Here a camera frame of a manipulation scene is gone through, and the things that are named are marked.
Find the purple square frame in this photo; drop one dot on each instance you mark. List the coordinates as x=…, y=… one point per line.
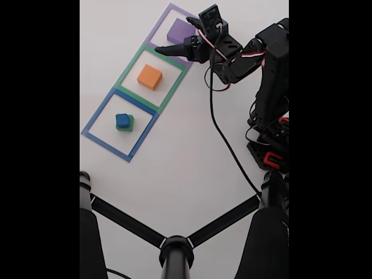
x=158, y=26

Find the green square frame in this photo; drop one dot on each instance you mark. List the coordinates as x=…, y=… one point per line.
x=128, y=69

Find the black tripod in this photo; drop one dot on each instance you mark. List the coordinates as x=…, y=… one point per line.
x=175, y=255

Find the orange cube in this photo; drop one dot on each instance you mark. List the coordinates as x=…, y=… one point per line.
x=149, y=75

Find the green cube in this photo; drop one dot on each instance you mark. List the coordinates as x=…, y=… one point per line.
x=131, y=123

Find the small blue cube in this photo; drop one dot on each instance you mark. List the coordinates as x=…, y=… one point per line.
x=122, y=120

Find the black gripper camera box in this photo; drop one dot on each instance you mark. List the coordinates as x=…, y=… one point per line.
x=210, y=19

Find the blue square frame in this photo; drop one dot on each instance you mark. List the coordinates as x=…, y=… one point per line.
x=96, y=116

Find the purple cube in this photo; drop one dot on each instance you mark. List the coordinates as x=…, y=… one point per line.
x=178, y=30

